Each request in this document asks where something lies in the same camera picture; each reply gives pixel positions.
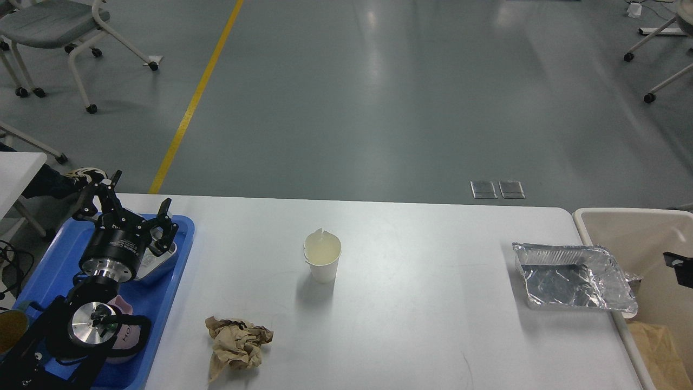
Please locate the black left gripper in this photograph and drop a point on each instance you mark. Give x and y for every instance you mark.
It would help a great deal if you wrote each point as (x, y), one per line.
(118, 243)

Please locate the stainless steel rectangular tin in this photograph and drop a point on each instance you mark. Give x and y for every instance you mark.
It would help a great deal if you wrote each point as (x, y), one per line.
(148, 268)

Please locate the pink ribbed mug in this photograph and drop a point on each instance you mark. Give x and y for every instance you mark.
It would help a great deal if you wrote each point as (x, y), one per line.
(127, 336)

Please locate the dark blue HOME mug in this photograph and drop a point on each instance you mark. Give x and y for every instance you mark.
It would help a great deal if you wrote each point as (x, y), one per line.
(14, 323)

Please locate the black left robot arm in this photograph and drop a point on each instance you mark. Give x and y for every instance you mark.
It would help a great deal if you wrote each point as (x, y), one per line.
(72, 338)

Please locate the blue plastic tray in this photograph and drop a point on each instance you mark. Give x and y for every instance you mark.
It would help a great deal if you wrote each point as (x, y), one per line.
(152, 296)

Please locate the person in dark trousers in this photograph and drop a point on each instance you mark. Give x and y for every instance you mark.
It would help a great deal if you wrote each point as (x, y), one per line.
(50, 183)

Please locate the white side table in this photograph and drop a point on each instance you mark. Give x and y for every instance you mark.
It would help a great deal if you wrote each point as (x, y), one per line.
(17, 170)

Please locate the crumpled brown paper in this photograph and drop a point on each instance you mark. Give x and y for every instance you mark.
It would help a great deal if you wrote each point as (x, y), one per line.
(236, 345)

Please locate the white paper cup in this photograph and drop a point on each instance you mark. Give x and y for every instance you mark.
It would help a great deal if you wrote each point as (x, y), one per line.
(322, 251)

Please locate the grey office chair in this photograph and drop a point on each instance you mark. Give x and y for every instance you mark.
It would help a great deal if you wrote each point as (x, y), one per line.
(59, 24)

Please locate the left floor outlet plate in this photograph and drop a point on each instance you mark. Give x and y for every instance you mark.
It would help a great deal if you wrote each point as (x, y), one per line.
(484, 190)

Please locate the floor outlet plate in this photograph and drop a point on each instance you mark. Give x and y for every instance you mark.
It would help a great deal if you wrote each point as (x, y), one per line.
(511, 189)
(484, 190)

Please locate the right floor outlet plate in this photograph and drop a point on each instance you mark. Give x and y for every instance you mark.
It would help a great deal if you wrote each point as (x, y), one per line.
(511, 189)

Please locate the aluminium foil tray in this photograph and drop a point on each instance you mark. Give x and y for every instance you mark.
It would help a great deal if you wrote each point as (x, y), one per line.
(573, 278)

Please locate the beige plastic bin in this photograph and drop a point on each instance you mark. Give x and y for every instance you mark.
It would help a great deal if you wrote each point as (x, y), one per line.
(639, 239)

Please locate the brown paper in bin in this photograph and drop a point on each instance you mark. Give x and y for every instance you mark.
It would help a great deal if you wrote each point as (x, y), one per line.
(657, 348)

